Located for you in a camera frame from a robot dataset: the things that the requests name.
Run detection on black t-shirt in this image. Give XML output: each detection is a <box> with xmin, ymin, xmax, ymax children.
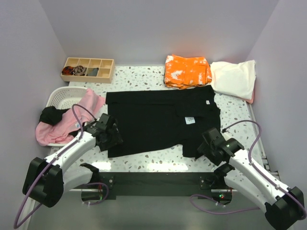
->
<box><xmin>106</xmin><ymin>85</ymin><xmax>221</xmax><ymax>159</ymax></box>

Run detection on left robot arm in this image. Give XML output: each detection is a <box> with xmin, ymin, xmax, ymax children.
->
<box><xmin>23</xmin><ymin>114</ymin><xmax>123</xmax><ymax>207</ymax></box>

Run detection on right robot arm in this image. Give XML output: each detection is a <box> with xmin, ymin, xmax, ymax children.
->
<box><xmin>198</xmin><ymin>128</ymin><xmax>307</xmax><ymax>230</ymax></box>

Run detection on white laundry basket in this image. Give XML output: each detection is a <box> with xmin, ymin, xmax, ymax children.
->
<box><xmin>47</xmin><ymin>86</ymin><xmax>90</xmax><ymax>147</ymax></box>

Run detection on black garment in basket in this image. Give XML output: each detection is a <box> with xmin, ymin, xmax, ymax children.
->
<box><xmin>39</xmin><ymin>106</ymin><xmax>69</xmax><ymax>126</ymax></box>

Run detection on grey rolled fabric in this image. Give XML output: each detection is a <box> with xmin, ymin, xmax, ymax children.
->
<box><xmin>86</xmin><ymin>68</ymin><xmax>99</xmax><ymax>77</ymax></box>

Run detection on pink t-shirt in basket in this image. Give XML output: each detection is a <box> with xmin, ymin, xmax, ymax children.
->
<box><xmin>35</xmin><ymin>88</ymin><xmax>106</xmax><ymax>146</ymax></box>

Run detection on pink folded t-shirt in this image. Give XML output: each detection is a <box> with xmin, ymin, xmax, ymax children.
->
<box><xmin>245</xmin><ymin>94</ymin><xmax>254</xmax><ymax>104</ymax></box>

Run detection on wooden compartment box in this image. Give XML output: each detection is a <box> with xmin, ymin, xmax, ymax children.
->
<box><xmin>60</xmin><ymin>57</ymin><xmax>115</xmax><ymax>83</ymax></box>

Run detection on brown patterned rolled fabric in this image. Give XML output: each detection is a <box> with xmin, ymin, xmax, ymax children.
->
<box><xmin>72</xmin><ymin>65</ymin><xmax>87</xmax><ymax>76</ymax></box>

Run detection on red black rolled fabric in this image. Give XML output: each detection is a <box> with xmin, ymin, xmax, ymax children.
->
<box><xmin>61</xmin><ymin>66</ymin><xmax>74</xmax><ymax>75</ymax></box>

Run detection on orange white folded t-shirt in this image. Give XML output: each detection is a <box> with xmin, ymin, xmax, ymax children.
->
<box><xmin>164</xmin><ymin>55</ymin><xmax>212</xmax><ymax>89</ymax></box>

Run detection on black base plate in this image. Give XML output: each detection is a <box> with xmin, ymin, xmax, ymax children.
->
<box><xmin>76</xmin><ymin>172</ymin><xmax>234</xmax><ymax>201</ymax></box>

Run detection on aluminium rail frame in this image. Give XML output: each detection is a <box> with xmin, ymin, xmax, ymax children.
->
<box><xmin>18</xmin><ymin>105</ymin><xmax>295</xmax><ymax>230</ymax></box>

